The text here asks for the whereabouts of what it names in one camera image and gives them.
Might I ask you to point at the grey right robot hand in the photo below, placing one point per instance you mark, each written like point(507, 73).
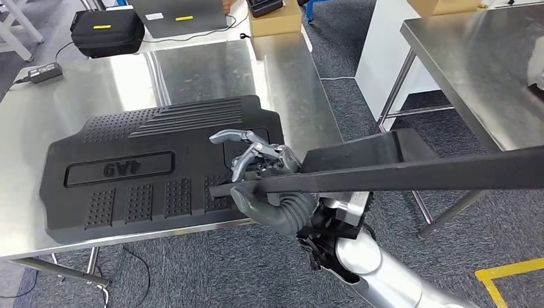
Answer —
point(276, 159)

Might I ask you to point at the black plastic panel part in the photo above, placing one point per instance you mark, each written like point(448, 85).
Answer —
point(425, 174)

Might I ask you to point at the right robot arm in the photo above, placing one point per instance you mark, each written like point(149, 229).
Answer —
point(382, 280)

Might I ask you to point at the stainless steel workbench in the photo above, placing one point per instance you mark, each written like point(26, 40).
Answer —
point(476, 63)
point(63, 97)

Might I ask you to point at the cardboard box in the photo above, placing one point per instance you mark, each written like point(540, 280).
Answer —
point(276, 25)
point(442, 6)

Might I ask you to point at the white side panel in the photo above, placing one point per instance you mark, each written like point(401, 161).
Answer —
point(382, 63)

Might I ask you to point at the black device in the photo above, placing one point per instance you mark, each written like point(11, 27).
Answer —
point(263, 7)

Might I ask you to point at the grey laptop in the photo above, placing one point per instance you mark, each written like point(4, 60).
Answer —
point(199, 25)

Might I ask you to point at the black engine cover panel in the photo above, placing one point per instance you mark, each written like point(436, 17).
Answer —
point(106, 140)

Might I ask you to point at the black carry case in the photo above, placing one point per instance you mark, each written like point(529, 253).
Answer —
point(106, 40)

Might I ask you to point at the grey power adapter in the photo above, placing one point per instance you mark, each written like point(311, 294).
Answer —
point(44, 73)

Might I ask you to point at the yellow floor tape square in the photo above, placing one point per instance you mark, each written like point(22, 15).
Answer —
point(510, 268)

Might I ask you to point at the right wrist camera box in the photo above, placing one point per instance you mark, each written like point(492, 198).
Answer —
point(352, 208)

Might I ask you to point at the blue metal frame leg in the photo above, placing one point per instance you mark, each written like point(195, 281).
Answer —
point(310, 10)

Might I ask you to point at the white table frame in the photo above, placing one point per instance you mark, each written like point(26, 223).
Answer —
point(21, 50)

